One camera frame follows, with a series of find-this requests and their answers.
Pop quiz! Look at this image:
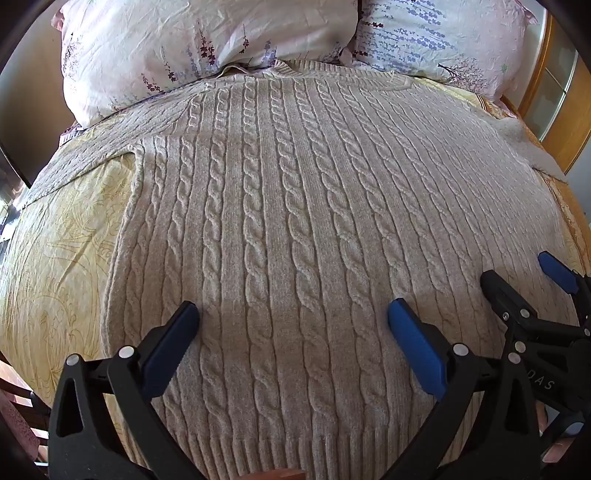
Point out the beige cable-knit sweater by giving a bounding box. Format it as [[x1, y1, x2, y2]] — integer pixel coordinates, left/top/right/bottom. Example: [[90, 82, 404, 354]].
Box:
[[21, 60, 583, 480]]

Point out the wooden headboard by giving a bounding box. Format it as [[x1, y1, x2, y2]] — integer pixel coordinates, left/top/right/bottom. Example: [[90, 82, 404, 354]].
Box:
[[501, 11, 583, 174]]

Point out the white fleece blanket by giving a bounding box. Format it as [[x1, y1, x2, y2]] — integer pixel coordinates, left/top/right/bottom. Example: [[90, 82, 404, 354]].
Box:
[[496, 113, 568, 182]]

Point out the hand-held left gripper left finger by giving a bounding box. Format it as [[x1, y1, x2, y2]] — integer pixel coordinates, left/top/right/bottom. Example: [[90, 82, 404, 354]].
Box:
[[48, 301, 204, 480]]

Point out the dark wooden chair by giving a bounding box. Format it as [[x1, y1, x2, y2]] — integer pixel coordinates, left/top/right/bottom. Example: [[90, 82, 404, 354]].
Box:
[[0, 351, 52, 469]]

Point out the pale pink floral pillow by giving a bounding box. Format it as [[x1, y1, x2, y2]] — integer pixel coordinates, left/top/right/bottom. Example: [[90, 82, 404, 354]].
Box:
[[53, 0, 361, 127]]

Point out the yellow patterned bed sheet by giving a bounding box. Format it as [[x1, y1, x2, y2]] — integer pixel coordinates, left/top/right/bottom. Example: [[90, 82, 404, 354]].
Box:
[[0, 74, 591, 425]]

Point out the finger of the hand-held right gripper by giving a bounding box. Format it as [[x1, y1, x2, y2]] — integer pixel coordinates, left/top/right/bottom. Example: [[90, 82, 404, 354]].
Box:
[[480, 270, 539, 324], [538, 251, 591, 296]]

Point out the blue lavender print pillow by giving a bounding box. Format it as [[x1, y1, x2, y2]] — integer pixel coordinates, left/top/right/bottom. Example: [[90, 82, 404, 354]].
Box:
[[353, 0, 532, 104]]

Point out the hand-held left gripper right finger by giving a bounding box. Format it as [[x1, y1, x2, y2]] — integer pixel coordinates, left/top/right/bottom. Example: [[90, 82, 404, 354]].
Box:
[[379, 298, 543, 480]]

